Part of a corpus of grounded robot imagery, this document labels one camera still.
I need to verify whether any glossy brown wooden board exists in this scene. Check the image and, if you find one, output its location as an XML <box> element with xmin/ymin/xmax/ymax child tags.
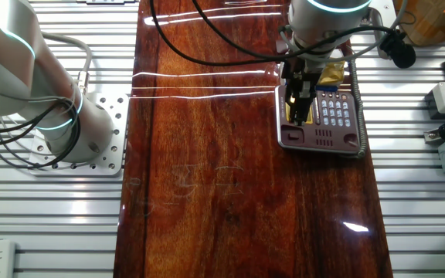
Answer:
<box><xmin>113</xmin><ymin>0</ymin><xmax>394</xmax><ymax>278</ymax></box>

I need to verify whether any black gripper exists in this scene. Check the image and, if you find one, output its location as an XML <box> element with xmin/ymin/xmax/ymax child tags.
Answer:
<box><xmin>282</xmin><ymin>57</ymin><xmax>324</xmax><ymax>127</ymax></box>

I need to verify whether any thick grey base cable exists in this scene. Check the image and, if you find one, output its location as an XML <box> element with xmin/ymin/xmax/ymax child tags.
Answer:
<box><xmin>40</xmin><ymin>32</ymin><xmax>93</xmax><ymax>96</ymax></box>

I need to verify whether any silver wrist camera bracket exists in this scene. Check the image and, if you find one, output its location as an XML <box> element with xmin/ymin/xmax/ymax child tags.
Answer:
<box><xmin>369</xmin><ymin>6</ymin><xmax>399</xmax><ymax>59</ymax></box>

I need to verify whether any maroon telephone base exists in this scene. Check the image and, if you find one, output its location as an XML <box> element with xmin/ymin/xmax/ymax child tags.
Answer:
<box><xmin>274</xmin><ymin>83</ymin><xmax>362</xmax><ymax>155</ymax></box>

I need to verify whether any gold tissue pack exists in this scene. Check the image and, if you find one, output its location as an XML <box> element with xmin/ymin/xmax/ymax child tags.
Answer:
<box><xmin>317</xmin><ymin>60</ymin><xmax>348</xmax><ymax>87</ymax></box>

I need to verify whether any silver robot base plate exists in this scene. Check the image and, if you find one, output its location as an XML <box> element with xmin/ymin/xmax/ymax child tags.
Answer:
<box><xmin>27</xmin><ymin>92</ymin><xmax>130</xmax><ymax>178</ymax></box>

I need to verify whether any black wrist-mounted camera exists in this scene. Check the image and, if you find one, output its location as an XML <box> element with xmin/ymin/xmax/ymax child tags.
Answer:
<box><xmin>379</xmin><ymin>32</ymin><xmax>417</xmax><ymax>70</ymax></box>

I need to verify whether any grey coiled phone cord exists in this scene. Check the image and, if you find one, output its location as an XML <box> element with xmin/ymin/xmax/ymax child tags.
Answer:
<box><xmin>345</xmin><ymin>57</ymin><xmax>369</xmax><ymax>160</ymax></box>

